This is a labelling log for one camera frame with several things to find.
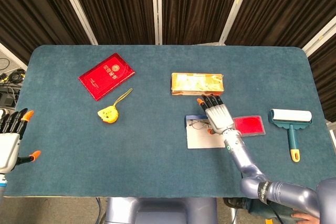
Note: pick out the blue felt table mat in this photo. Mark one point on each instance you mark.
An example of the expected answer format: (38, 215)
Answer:
(147, 155)

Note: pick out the teal lint roller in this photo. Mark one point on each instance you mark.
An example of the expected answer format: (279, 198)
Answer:
(291, 115)

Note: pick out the black shoe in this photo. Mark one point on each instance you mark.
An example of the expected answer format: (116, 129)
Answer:
(233, 203)

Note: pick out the wire frame eyeglasses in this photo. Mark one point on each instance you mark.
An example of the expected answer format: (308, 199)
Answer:
(195, 124)

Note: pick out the red ink stamp pad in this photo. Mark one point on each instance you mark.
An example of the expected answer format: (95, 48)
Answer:
(250, 125)

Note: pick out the golden rectangular box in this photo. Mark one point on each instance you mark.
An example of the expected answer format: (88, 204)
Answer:
(197, 82)

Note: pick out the white and blue glasses case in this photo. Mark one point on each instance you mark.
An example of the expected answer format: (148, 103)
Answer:
(199, 140)

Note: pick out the dark jeans leg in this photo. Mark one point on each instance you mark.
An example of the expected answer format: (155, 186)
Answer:
(260, 214)

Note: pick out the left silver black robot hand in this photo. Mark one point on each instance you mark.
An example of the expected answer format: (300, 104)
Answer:
(8, 148)

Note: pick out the right purple-grey robot arm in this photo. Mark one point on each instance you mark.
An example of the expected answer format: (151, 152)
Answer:
(283, 190)

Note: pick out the dark brown curtain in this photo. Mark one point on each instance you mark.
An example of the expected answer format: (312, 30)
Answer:
(31, 11)
(283, 6)
(115, 6)
(326, 77)
(197, 6)

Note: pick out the bare person hand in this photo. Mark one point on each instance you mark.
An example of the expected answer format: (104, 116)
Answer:
(305, 219)

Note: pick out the purple-grey robot base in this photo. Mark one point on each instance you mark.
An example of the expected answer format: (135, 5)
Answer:
(157, 211)

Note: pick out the white partition frame bar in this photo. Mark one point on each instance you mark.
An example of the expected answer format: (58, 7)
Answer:
(319, 37)
(157, 9)
(10, 55)
(236, 6)
(77, 6)

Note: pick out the red certificate book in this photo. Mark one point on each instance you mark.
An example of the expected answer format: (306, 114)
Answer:
(106, 77)

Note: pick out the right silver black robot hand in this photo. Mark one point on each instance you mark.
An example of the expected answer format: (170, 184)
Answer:
(219, 117)

